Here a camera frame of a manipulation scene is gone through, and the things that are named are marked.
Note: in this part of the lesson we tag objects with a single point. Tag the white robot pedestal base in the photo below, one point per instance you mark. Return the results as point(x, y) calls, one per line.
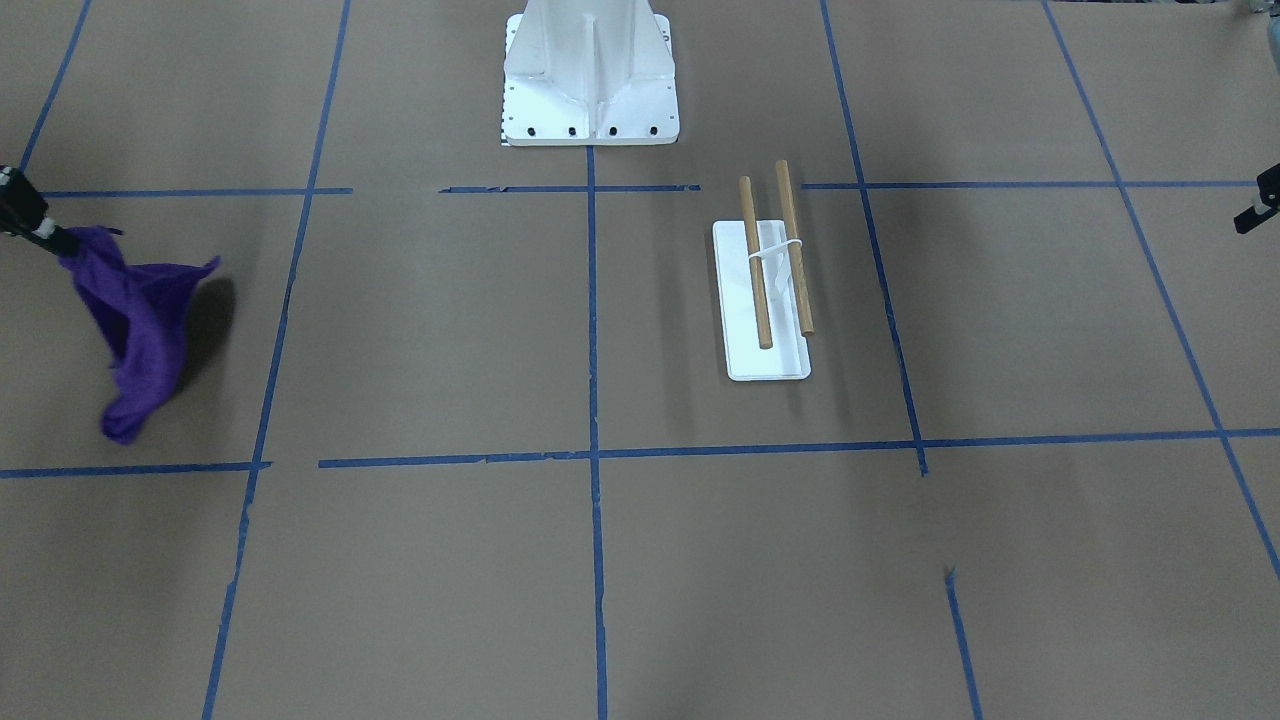
point(589, 73)

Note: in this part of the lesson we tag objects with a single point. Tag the wooden rack rod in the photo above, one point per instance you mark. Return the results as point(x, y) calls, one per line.
point(759, 297)
point(794, 246)

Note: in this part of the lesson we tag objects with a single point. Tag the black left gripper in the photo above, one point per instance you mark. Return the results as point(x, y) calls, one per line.
point(1262, 211)

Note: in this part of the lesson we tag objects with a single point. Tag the white towel rack base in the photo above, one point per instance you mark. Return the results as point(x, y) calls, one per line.
point(789, 359)

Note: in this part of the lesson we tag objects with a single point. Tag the purple cloth towel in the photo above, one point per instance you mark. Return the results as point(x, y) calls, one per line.
point(141, 311)

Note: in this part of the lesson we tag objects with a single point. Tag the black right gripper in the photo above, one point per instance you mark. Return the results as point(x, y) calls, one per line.
point(24, 214)

